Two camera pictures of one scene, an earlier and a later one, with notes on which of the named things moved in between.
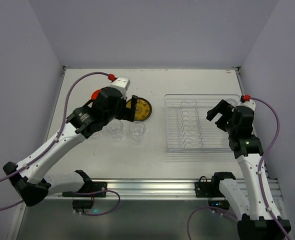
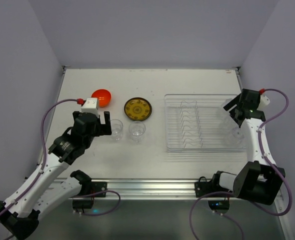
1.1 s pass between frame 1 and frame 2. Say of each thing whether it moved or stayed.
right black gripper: moved
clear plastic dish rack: stayed
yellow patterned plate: stayed
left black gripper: moved
